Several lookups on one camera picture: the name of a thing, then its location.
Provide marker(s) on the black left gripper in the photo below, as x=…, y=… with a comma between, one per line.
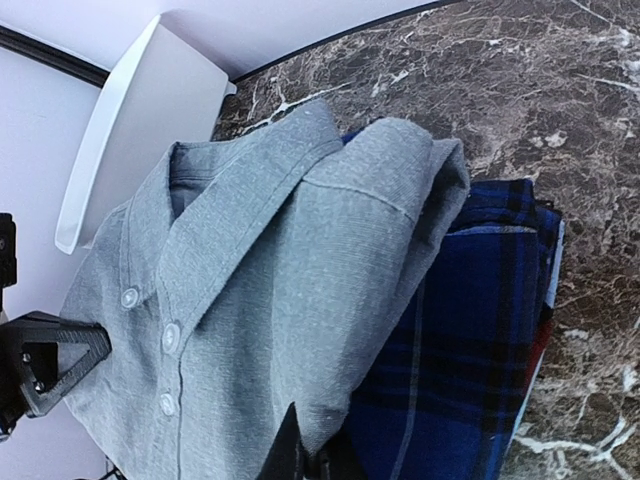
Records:
x=43, y=357

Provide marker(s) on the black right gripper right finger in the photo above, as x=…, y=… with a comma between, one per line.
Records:
x=337, y=460

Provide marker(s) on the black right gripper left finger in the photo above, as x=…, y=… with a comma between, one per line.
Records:
x=286, y=457

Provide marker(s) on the blue plaid shirt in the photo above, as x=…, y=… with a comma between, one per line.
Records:
x=451, y=279

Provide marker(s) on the grey long sleeve shirt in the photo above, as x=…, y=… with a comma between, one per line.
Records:
x=248, y=276

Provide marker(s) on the black red shirt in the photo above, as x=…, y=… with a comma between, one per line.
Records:
x=541, y=340

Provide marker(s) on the light blue shirt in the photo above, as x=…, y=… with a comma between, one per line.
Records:
x=550, y=297

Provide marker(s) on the white plastic bin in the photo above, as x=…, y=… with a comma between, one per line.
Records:
x=162, y=90

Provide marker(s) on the left black frame post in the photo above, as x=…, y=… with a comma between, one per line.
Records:
x=53, y=57

